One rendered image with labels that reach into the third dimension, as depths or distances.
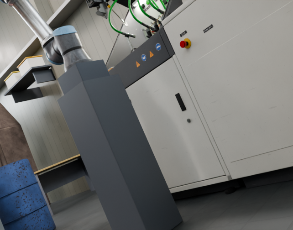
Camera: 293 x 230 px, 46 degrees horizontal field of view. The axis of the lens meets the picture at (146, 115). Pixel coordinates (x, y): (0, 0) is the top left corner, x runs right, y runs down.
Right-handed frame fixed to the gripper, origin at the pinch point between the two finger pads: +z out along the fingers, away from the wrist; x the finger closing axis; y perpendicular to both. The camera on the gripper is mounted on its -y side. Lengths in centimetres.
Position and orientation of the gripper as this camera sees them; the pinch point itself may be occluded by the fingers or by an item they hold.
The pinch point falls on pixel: (107, 16)
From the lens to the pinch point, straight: 218.6
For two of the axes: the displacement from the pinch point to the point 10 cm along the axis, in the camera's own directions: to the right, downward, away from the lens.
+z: 4.0, 9.1, -0.7
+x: 5.8, -3.1, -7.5
